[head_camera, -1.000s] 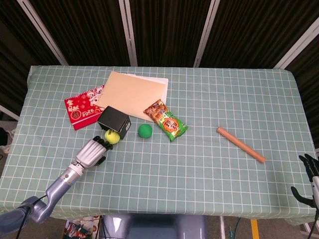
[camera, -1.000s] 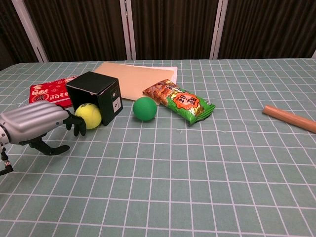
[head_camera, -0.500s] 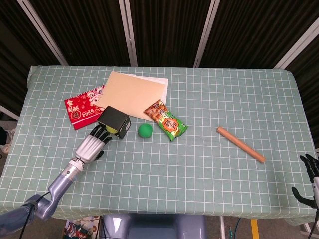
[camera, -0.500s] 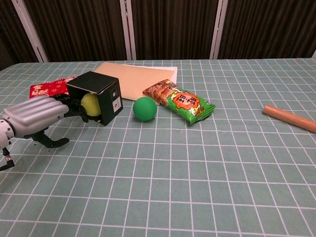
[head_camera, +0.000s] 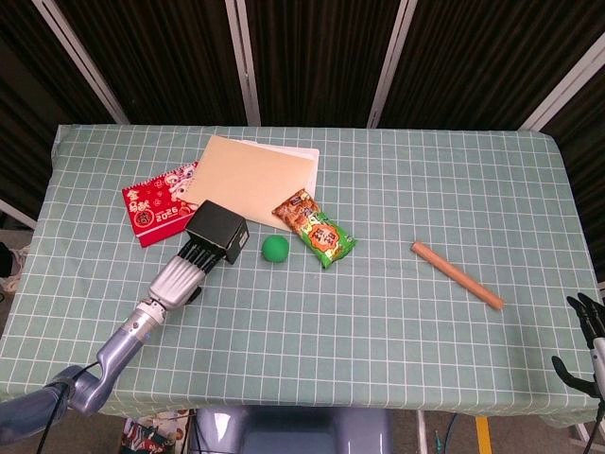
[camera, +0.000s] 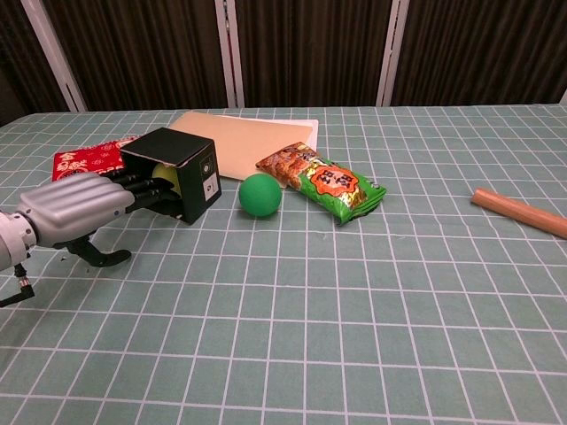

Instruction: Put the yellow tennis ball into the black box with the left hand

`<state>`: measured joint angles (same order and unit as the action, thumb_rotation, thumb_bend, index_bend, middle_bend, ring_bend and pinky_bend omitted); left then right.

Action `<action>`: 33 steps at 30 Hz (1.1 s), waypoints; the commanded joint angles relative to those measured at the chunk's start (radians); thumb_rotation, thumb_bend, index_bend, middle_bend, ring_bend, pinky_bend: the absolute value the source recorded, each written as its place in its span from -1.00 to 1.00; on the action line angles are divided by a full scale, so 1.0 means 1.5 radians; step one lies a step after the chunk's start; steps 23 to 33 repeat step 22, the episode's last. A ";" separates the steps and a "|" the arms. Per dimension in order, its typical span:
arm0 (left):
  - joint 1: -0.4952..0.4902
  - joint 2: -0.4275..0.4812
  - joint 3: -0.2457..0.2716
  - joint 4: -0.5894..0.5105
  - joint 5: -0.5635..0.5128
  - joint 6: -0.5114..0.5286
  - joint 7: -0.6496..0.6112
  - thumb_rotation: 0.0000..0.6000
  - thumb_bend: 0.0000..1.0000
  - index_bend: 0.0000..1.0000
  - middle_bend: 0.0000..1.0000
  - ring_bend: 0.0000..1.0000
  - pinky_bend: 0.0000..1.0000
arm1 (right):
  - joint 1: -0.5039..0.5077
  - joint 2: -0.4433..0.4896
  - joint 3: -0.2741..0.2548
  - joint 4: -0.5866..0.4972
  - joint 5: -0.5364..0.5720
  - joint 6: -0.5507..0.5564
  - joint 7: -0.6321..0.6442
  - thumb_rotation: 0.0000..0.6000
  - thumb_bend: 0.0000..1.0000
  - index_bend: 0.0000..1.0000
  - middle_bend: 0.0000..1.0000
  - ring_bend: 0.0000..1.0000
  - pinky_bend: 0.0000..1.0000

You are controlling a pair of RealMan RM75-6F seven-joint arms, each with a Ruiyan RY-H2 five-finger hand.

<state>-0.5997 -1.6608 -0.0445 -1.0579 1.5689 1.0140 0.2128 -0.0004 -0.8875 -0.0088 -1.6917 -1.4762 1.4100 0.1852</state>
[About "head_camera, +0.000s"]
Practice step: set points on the green checked tablecloth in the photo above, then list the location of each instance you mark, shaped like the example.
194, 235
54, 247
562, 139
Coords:
331, 331

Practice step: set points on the grey-blue robot torso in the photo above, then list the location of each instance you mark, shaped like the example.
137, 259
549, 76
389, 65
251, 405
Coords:
293, 435

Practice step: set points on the black cardboard box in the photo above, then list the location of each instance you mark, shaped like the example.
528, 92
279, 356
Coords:
217, 227

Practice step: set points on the wooden round rod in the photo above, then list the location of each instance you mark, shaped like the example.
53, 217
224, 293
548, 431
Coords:
456, 275

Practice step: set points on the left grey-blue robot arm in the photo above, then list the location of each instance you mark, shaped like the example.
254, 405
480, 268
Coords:
118, 345

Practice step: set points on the colourful printed bag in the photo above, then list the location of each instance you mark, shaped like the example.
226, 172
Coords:
151, 435

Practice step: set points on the green rubber ball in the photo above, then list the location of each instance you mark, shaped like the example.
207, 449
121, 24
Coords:
275, 248

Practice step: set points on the white partition frame post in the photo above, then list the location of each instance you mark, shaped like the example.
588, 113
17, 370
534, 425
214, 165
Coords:
244, 61
16, 215
562, 94
82, 61
392, 61

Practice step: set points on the red 2026 desk calendar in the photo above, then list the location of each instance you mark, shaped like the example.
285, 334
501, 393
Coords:
151, 213

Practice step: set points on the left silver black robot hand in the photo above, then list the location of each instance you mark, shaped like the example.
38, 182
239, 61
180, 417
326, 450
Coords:
179, 281

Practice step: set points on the beige paper folder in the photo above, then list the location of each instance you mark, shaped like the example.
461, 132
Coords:
246, 179

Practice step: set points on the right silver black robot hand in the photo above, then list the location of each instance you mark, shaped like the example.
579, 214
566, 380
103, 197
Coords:
599, 354

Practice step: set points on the white sneaker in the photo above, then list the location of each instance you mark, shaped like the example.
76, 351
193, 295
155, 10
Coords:
14, 279

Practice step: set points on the green orange snack bag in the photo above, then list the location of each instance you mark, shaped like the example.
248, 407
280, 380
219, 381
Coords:
321, 234

